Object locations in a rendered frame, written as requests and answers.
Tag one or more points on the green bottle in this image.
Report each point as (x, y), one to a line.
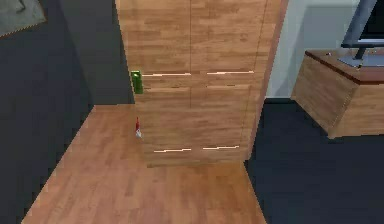
(137, 81)

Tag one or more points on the tall wooden cupboard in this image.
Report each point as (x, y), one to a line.
(200, 100)

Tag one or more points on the wooden television stand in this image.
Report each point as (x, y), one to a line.
(336, 96)

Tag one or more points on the grey television set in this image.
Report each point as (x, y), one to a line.
(361, 36)

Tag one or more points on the red and white bottle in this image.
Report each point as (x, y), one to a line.
(137, 128)

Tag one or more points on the grey framed picture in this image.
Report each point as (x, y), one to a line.
(16, 13)

